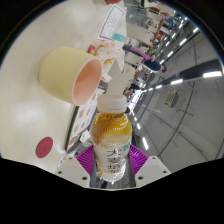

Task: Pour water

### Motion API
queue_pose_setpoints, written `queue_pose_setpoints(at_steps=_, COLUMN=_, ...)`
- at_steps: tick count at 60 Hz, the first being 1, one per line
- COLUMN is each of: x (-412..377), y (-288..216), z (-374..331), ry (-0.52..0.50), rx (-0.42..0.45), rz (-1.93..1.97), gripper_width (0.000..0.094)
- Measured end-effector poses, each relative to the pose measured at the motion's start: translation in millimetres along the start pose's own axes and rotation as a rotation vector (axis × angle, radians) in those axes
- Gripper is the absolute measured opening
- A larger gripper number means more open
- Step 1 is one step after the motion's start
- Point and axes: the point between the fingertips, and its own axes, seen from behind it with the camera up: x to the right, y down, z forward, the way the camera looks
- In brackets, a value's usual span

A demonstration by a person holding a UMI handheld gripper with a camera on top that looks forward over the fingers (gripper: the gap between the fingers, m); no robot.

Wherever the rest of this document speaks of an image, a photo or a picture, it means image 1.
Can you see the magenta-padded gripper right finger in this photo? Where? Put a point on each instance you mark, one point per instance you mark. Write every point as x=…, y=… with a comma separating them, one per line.
x=139, y=159

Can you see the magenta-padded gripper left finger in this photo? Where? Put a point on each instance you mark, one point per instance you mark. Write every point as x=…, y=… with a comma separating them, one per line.
x=85, y=159

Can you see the clear tea bottle white cap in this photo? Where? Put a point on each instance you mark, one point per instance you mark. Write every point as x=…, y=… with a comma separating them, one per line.
x=111, y=133

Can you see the white paper napkin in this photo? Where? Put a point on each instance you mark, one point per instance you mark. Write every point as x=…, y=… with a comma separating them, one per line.
x=85, y=136

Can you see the flat round red coaster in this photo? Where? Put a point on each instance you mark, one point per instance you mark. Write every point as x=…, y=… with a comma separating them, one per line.
x=44, y=147

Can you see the printed paper tray liner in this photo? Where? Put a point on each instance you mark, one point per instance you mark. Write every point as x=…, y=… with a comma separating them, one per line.
x=83, y=116

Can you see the ceiling air conditioner unit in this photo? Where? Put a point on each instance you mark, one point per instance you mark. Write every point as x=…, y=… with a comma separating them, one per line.
x=170, y=98

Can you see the yellow cup pink inside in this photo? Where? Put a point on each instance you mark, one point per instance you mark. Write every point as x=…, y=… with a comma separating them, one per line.
x=56, y=73

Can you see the beige chairs group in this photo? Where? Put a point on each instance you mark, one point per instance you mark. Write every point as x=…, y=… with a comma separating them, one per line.
x=133, y=60

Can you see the crumpled food wrapper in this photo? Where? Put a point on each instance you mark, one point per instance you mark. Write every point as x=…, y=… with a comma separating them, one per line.
x=110, y=55

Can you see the red sauce sachet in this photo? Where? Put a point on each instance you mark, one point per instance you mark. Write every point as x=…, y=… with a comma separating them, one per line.
x=92, y=50

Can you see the ceiling lights group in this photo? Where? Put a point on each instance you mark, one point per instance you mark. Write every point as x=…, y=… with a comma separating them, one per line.
x=213, y=74

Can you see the white paper sheet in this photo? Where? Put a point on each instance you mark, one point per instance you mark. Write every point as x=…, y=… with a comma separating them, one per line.
x=112, y=21

